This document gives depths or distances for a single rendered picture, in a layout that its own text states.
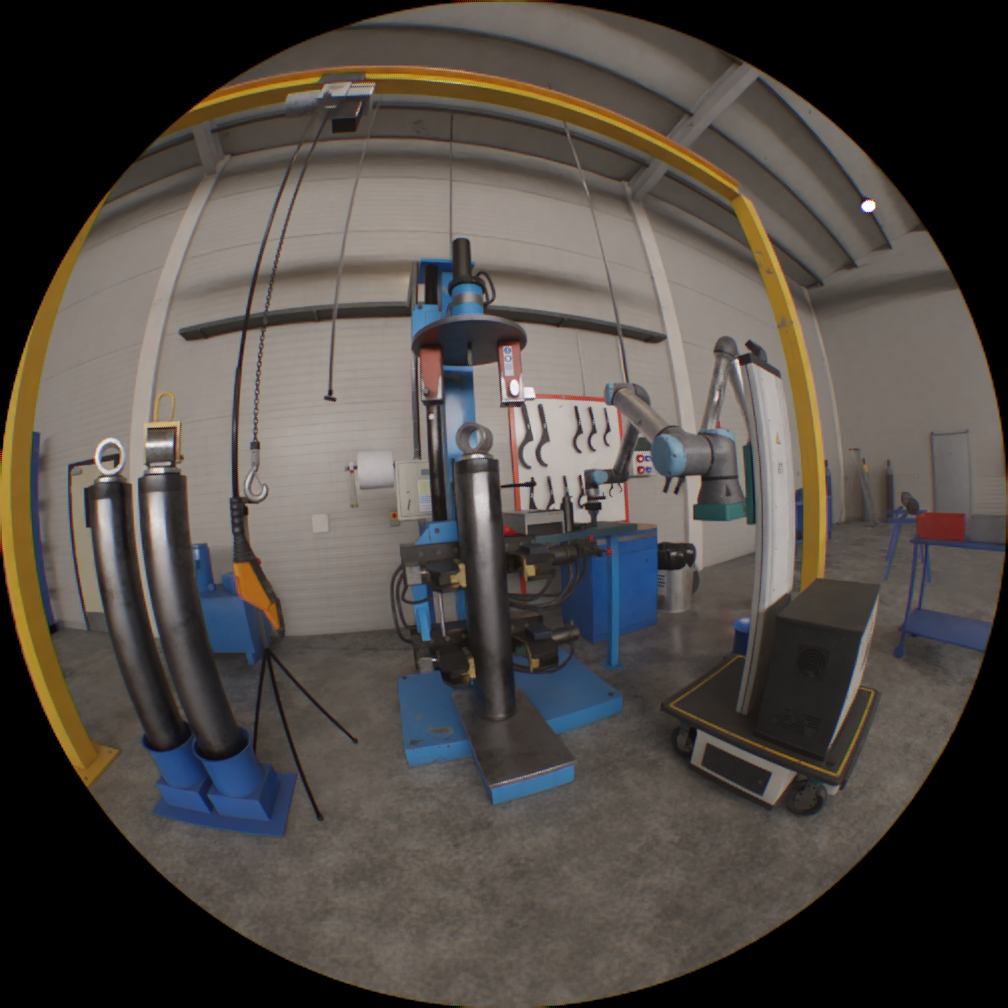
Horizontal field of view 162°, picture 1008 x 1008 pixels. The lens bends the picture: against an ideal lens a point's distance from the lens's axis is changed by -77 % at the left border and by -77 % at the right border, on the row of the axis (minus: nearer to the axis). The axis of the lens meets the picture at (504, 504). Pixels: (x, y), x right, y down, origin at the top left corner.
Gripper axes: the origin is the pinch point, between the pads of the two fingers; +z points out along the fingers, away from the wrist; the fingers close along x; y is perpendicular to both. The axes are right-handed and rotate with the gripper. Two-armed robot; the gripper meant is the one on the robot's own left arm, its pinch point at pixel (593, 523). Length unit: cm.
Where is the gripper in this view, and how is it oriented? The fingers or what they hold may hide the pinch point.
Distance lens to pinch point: 227.5
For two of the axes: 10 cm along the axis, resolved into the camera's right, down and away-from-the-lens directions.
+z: 0.7, 10.0, 0.3
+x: 3.1, 0.1, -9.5
